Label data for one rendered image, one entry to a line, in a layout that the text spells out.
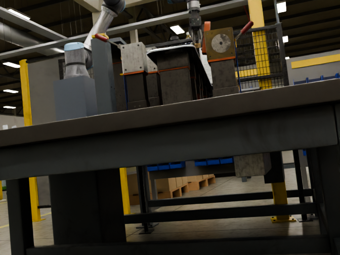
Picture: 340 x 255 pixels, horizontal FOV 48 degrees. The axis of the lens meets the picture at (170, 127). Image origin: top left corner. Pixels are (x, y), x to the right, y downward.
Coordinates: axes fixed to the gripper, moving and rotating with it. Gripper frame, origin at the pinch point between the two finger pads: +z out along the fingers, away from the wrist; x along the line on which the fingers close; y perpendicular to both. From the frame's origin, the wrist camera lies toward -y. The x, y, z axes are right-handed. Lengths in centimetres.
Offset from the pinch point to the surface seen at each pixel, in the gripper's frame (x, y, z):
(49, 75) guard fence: -180, -217, -42
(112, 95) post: -40, 71, 38
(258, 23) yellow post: 52, -77, -32
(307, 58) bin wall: 117, -177, -19
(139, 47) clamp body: -24, 84, 23
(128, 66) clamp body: -29, 83, 30
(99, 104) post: -45, 72, 42
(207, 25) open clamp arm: 3, 85, 17
